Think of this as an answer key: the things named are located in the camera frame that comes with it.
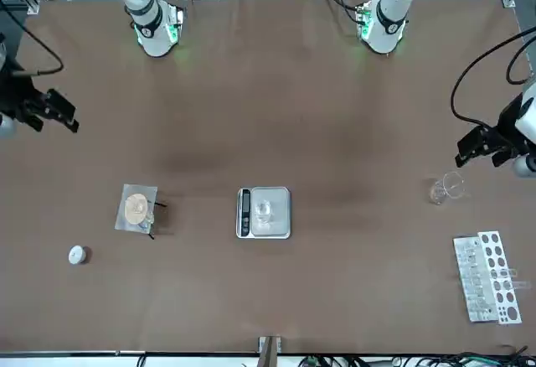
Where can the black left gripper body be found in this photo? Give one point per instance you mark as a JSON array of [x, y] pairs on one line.
[[508, 132]]

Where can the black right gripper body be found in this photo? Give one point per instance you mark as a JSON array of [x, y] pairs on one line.
[[21, 99]]

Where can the small glass beaker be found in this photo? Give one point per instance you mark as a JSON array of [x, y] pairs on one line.
[[263, 212]]

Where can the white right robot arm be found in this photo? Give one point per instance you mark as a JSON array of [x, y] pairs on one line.
[[151, 27]]

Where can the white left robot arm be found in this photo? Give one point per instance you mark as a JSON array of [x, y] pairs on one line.
[[389, 19]]

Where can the large glass beaker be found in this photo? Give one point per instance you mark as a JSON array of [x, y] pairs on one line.
[[439, 193]]

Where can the silver digital balance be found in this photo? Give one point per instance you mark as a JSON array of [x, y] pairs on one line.
[[276, 216]]

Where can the glass test tube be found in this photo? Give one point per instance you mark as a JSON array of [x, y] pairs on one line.
[[521, 285], [508, 273]]

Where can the white test tube rack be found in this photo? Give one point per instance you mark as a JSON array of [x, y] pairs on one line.
[[481, 283]]

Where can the white lamp cap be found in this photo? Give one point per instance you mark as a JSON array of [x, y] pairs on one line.
[[76, 254]]

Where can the black tripod stand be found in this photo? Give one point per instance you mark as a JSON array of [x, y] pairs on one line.
[[161, 205]]

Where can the glass alcohol lamp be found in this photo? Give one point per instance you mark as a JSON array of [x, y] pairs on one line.
[[148, 220]]

